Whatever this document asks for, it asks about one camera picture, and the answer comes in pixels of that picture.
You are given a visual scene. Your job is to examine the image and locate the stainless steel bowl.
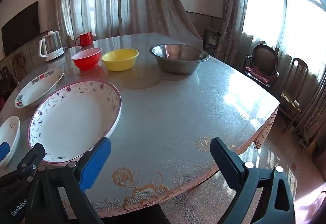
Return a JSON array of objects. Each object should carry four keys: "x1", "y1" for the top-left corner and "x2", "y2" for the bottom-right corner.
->
[{"x1": 149, "y1": 44, "x2": 210, "y2": 75}]

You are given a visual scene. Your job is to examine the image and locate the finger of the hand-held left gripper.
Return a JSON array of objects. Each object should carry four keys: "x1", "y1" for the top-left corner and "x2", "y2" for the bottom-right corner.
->
[
  {"x1": 0, "y1": 141, "x2": 11, "y2": 161},
  {"x1": 10, "y1": 143, "x2": 46, "y2": 185}
]

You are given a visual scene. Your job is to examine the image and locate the red-print floral plate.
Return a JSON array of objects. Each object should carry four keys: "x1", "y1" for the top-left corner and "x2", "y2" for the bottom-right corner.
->
[{"x1": 14, "y1": 68, "x2": 65, "y2": 108}]

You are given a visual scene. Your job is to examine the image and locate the light wooden chair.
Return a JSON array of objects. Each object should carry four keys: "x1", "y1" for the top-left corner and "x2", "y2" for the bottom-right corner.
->
[{"x1": 279, "y1": 58, "x2": 309, "y2": 133}]

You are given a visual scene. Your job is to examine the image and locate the white glass electric kettle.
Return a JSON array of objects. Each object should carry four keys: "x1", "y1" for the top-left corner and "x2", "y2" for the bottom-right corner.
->
[{"x1": 39, "y1": 31, "x2": 65, "y2": 61}]

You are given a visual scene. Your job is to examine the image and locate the yellow plastic bowl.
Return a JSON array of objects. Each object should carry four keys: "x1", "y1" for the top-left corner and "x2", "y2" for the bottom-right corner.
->
[{"x1": 101, "y1": 49, "x2": 139, "y2": 72}]

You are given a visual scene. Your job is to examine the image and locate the narrow beige lace curtain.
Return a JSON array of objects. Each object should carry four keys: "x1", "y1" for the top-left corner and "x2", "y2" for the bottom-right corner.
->
[{"x1": 214, "y1": 0, "x2": 251, "y2": 61}]

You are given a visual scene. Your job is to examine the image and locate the red plastic bowl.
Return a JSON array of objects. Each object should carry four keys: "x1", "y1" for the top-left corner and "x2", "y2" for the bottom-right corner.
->
[{"x1": 71, "y1": 47, "x2": 103, "y2": 71}]

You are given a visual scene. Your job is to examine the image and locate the small white plate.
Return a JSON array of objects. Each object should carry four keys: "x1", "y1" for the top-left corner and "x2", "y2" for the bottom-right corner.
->
[{"x1": 0, "y1": 115, "x2": 21, "y2": 167}]

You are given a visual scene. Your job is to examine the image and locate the coiled cord on wall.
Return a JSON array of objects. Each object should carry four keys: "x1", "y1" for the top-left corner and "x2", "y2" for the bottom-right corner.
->
[{"x1": 12, "y1": 53, "x2": 26, "y2": 74}]

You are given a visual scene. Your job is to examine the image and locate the dark oval-back armchair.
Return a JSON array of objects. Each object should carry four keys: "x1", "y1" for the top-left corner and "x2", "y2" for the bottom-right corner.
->
[{"x1": 242, "y1": 44, "x2": 280, "y2": 92}]

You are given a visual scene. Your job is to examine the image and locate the printed pillow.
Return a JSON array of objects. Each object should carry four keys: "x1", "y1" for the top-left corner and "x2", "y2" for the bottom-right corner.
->
[{"x1": 205, "y1": 27, "x2": 221, "y2": 54}]

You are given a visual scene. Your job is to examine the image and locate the pink seat cushion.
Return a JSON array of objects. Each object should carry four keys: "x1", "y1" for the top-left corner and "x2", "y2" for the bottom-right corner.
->
[{"x1": 244, "y1": 66, "x2": 272, "y2": 84}]

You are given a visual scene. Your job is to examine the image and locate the red mug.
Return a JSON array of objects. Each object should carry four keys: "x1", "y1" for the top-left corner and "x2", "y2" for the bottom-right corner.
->
[{"x1": 75, "y1": 32, "x2": 93, "y2": 47}]

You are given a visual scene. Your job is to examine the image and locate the small wooden stool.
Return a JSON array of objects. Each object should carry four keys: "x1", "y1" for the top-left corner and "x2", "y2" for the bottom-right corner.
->
[{"x1": 293, "y1": 126, "x2": 311, "y2": 151}]

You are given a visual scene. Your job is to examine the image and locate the bright window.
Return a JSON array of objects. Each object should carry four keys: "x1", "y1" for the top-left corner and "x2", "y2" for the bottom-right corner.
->
[{"x1": 242, "y1": 0, "x2": 326, "y2": 82}]

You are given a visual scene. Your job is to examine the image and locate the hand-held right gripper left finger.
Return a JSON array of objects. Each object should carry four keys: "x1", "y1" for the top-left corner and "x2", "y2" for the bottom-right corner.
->
[{"x1": 25, "y1": 137, "x2": 112, "y2": 224}]

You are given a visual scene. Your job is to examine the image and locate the large floral pink-rimmed plate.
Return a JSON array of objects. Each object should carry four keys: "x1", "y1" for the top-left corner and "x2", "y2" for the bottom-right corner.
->
[{"x1": 28, "y1": 80, "x2": 122, "y2": 164}]

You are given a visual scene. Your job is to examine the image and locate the black wall television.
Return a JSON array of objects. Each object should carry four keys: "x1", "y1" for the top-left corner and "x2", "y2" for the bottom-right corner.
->
[{"x1": 1, "y1": 1, "x2": 41, "y2": 56}]

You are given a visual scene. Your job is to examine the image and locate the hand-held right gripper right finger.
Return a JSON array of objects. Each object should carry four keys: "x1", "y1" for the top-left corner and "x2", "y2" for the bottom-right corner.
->
[{"x1": 210, "y1": 137, "x2": 296, "y2": 224}]

